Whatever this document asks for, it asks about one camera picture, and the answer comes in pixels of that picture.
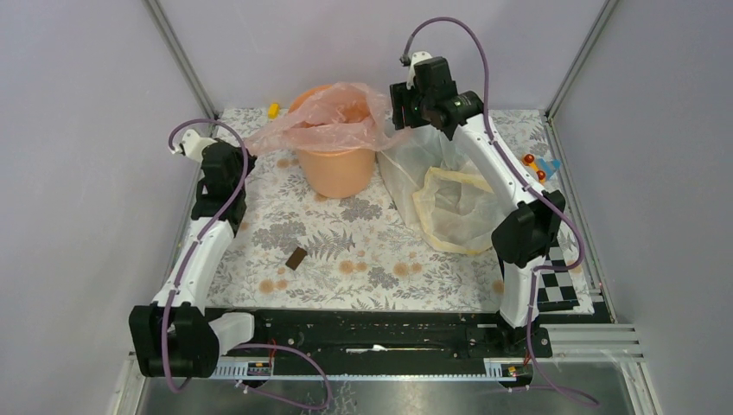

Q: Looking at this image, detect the blue toy piece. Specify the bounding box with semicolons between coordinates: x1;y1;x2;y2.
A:
535;158;562;180

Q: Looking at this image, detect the dark brown rectangular block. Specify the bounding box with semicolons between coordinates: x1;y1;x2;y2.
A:
285;246;308;271

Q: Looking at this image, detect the orange plastic trash bin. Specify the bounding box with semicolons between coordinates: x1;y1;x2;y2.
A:
287;85;375;199

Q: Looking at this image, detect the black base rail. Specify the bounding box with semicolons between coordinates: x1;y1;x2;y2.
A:
157;306;614;380

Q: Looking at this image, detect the yellow toy block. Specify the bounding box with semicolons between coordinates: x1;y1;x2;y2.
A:
267;102;281;120

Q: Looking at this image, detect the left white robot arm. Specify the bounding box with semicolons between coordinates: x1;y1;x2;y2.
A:
129;137;268;378

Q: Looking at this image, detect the yellow red toy car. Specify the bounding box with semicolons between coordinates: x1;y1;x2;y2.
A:
521;154;547;183

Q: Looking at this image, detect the floral patterned table mat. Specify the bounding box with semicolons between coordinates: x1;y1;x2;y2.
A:
166;107;596;313

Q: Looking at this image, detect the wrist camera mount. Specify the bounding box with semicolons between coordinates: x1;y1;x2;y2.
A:
399;51;433;90
171;129;217;164

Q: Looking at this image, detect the black white checkerboard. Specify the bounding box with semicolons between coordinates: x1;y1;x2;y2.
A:
537;271;580;312

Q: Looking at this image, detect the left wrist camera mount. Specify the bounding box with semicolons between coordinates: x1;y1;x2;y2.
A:
171;129;217;164

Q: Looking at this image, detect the clear white trash bag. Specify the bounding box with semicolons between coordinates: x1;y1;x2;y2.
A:
378;126;485;223

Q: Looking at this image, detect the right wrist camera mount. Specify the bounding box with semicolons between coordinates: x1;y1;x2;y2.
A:
399;51;433;90

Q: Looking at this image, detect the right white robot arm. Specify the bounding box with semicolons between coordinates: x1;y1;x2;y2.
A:
390;52;565;356

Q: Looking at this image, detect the pink plastic trash bag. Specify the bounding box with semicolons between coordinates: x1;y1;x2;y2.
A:
245;82;410;156

